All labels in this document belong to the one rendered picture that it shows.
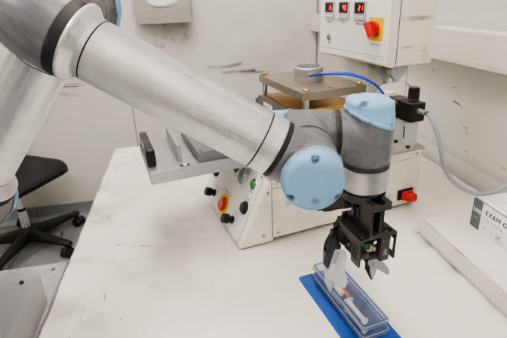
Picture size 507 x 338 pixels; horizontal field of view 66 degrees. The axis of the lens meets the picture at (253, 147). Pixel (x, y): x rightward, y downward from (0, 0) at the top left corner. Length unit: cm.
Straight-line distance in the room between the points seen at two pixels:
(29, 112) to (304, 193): 44
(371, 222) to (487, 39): 76
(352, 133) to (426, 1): 54
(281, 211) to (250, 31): 170
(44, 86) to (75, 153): 207
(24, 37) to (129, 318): 57
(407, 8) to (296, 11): 160
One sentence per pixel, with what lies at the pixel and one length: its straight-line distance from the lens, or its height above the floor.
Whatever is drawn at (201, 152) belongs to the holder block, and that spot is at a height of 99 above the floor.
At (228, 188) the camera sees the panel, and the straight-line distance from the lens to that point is 109.
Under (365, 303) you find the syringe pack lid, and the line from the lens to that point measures 80.
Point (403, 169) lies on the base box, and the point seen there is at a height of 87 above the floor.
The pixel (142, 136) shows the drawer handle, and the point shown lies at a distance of 101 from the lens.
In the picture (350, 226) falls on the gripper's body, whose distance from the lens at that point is 68.
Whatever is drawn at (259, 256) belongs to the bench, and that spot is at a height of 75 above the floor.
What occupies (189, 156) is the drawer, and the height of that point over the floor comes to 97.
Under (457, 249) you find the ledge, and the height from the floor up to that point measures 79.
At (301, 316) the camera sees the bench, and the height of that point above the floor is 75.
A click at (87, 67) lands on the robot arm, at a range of 47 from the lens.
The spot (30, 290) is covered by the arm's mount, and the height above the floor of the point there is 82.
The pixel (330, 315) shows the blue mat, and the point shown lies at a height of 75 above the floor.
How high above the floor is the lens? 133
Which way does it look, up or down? 21 degrees down
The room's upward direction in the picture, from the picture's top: 2 degrees counter-clockwise
